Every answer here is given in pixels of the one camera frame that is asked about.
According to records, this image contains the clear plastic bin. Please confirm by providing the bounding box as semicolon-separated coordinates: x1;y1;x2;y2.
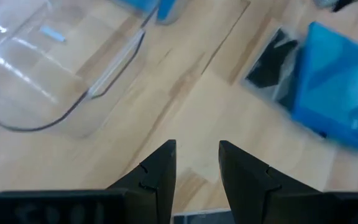
0;0;146;139

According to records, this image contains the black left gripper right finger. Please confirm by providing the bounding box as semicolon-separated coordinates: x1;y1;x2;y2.
218;140;326;224

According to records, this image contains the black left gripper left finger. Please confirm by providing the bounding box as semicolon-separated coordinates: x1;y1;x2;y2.
106;139;177;224

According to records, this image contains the blue translucent jewel case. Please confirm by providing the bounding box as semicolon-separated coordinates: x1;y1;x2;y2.
116;0;183;25
291;21;358;154

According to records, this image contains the light blue label strip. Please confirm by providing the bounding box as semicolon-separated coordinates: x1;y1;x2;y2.
39;25;67;43

